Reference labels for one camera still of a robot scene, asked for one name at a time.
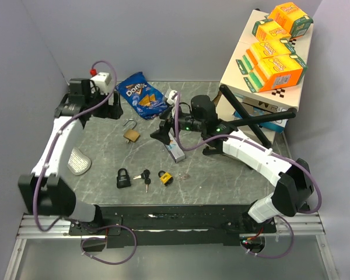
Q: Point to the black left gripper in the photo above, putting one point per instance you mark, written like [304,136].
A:
[111,111]

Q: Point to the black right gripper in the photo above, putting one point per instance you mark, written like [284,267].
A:
[162,134]

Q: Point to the brass padlock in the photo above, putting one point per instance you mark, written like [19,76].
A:
[131,135]

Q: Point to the black headed keys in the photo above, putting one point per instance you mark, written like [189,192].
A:
[145,176]

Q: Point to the yellow padlock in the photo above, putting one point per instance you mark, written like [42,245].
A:
[165,177]

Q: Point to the black padlock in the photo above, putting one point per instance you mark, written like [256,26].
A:
[123,179]

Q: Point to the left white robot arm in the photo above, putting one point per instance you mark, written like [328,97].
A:
[44,190]

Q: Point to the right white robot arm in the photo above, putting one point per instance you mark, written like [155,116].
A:
[291,179]

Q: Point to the purple white toothpaste box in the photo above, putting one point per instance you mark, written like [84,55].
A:
[174,149]

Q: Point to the blue Doritos chip bag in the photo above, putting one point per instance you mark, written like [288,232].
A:
[146,100]

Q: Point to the white mesh scrubbing pad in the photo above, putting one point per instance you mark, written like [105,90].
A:
[78,163]

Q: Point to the blue box under shelf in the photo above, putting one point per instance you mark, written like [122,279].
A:
[274,121]

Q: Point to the orange sponge pack front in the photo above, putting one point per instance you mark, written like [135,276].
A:
[277,72]

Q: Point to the orange sponge pack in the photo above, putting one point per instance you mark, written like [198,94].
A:
[291,18]
[277,72]
[268,29]

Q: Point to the orange sponge pack top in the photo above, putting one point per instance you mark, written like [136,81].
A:
[291,18]

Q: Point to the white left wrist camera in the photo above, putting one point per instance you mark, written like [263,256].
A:
[103,80]

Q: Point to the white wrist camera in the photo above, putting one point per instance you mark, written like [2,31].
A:
[103,80]
[170,97]

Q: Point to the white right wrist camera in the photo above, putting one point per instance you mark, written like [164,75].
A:
[170,97]

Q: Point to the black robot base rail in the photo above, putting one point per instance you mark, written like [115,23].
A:
[150,225]

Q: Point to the white shelf with black frame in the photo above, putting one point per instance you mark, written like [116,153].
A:
[236,96]

